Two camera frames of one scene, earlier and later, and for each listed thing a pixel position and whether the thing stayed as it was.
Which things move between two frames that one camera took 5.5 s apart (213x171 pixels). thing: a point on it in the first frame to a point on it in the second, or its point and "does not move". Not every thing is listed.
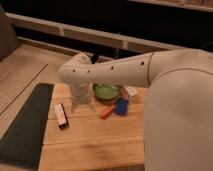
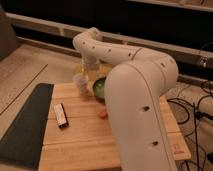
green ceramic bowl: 106,91 does not move
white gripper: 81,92 to 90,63
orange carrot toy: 106,112 does not move
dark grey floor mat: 21,146 does not move
